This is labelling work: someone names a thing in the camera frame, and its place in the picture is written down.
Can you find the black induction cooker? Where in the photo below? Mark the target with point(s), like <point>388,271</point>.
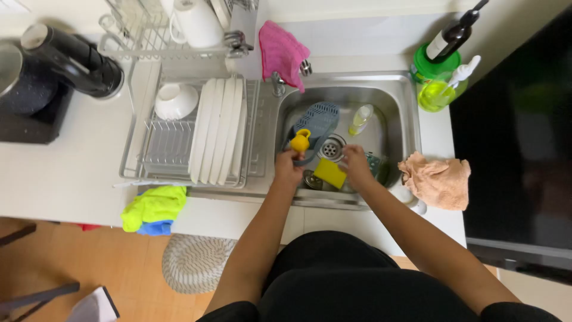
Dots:
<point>33,127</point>

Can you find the white mug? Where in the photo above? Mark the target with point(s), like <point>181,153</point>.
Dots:
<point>196,23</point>

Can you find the stainless steel sink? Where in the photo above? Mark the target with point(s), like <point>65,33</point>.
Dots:
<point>395,116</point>

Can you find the green-lidded detergent bottle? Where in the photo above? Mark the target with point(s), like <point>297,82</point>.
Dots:
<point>424,67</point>

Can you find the white bowl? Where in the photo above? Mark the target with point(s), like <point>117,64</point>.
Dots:
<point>175,101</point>

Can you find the person's left fingers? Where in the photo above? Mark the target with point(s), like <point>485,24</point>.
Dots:
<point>290,154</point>

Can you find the white and black object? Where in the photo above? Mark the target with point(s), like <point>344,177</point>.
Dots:
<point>94,307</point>

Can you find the round woven mat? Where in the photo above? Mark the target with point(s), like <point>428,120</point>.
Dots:
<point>194,264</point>

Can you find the metal dish rack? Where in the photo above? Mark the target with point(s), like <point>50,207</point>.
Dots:
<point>170,143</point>

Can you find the red object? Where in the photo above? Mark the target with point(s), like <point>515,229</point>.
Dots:
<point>88,226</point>

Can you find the dark speckled pot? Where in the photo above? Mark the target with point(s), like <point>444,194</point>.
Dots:
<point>24,87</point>

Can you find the peach cloth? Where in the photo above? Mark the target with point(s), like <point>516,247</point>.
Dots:
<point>435,179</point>

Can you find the row of white plates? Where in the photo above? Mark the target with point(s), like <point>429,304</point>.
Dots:
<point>219,129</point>

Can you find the person's black clothing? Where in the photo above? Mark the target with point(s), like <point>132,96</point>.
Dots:
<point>353,286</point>

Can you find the blue cloth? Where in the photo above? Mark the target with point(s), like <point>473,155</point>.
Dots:
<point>155,228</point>

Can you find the round metal lid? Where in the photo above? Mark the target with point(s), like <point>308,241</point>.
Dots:
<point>312,180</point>

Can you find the black appliance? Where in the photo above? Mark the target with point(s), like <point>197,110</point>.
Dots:
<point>518,143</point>

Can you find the yellow-green pump soap bottle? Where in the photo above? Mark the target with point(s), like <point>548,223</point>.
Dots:
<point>435,95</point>

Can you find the chrome faucet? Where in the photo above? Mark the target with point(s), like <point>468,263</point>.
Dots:
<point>279,85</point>

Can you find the dark wine bottle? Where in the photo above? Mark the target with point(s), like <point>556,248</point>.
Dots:
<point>452,35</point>

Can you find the person's right fingers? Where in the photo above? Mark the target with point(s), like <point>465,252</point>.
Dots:
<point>351,153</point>

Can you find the pink cloth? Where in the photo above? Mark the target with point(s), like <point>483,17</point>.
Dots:
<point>280,53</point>

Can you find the dark chair leg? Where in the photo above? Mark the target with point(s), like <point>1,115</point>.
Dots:
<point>38,298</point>
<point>18,234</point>

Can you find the person's right hand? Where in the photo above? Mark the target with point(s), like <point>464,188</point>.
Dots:
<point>359,167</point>

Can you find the neon yellow cloth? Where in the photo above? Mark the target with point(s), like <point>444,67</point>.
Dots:
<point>152,208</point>

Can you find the small yellow cup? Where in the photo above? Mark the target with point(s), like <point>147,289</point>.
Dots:
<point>300,141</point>

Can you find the small clear yellow-liquid bottle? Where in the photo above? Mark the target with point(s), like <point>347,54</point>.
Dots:
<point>360,119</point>

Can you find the yellow sponge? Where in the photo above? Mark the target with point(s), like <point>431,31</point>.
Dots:
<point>330,173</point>

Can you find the metal sink drain strainer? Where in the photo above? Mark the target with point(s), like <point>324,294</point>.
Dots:
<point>331,148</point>

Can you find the person's left hand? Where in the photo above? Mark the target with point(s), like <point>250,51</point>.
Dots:
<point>288,169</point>

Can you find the teal patterned scrubber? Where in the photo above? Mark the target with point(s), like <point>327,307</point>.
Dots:
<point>373,163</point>

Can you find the black kettle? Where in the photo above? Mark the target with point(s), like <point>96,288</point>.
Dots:
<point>73,61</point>

